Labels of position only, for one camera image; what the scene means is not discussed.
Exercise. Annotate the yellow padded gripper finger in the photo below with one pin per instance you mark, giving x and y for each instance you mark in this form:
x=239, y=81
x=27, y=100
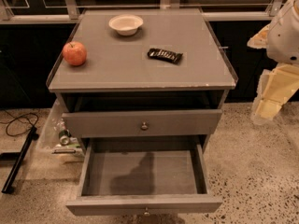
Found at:
x=263, y=111

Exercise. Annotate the white paper bowl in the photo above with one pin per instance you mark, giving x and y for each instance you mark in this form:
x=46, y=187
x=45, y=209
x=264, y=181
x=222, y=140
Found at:
x=125, y=24

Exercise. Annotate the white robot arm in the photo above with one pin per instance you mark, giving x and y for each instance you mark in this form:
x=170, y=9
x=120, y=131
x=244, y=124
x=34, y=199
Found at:
x=280, y=37

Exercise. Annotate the grey top drawer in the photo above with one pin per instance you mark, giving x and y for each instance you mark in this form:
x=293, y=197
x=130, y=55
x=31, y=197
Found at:
x=142, y=123

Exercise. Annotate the green soda can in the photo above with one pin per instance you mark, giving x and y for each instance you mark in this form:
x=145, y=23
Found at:
x=64, y=137

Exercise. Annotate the black snack bar wrapper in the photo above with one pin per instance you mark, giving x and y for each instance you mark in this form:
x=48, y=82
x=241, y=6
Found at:
x=164, y=55

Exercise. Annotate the grey drawer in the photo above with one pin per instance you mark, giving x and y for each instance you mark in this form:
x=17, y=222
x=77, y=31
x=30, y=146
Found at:
x=142, y=123
x=143, y=176

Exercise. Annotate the red apple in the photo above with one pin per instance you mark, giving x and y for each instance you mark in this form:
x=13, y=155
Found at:
x=75, y=53

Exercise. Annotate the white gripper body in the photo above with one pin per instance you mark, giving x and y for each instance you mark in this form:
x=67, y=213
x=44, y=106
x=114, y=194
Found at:
x=284, y=37

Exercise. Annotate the black metal stand bar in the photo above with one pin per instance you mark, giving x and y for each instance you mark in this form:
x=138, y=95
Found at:
x=32, y=135

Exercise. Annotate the metal railing frame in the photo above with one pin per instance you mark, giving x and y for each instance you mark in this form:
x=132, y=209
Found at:
x=70, y=11

